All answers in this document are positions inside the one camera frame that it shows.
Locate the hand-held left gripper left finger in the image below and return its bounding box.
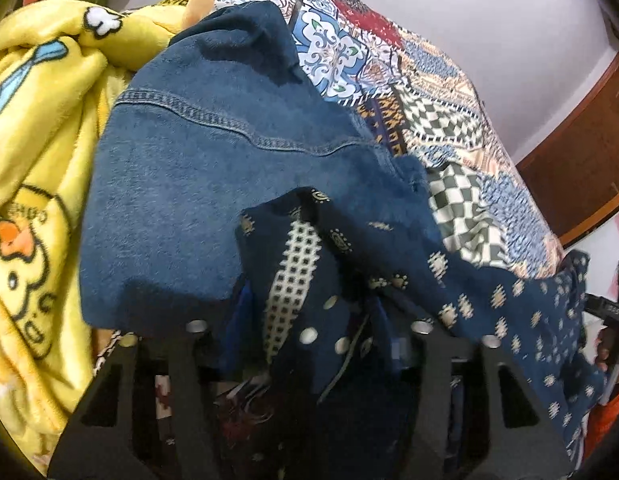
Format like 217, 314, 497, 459
46, 320, 220, 480

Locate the brown wooden door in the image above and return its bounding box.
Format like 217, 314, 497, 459
517, 42, 619, 248

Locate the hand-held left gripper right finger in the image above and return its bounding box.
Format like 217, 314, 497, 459
412, 319, 573, 480

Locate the yellow cartoon fleece blanket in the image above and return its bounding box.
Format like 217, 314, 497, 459
0, 0, 190, 476

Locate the blue denim jacket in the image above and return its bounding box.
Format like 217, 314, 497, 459
79, 1, 433, 351

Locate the navy patterned hoodie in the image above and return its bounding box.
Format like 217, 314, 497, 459
209, 187, 607, 480

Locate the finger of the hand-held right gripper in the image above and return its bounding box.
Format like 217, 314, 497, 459
583, 294, 619, 329

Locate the patchwork printed bedspread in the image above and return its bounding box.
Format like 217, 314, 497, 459
92, 0, 565, 461

